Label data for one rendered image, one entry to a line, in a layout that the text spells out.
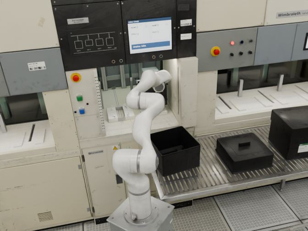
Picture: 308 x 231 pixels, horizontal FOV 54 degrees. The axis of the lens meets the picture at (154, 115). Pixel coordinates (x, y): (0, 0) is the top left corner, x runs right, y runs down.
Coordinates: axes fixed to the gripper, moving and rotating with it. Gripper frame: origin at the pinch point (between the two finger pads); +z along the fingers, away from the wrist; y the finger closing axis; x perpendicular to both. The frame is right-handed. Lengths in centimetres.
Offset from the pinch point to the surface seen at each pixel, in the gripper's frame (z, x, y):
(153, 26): -30, 42, -2
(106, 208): -30, -105, -49
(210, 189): -92, -45, 16
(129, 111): -1.3, -31.2, -19.3
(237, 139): -59, -35, 49
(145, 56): -30.2, 22.7, -8.6
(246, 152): -75, -35, 48
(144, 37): -30.3, 35.2, -8.2
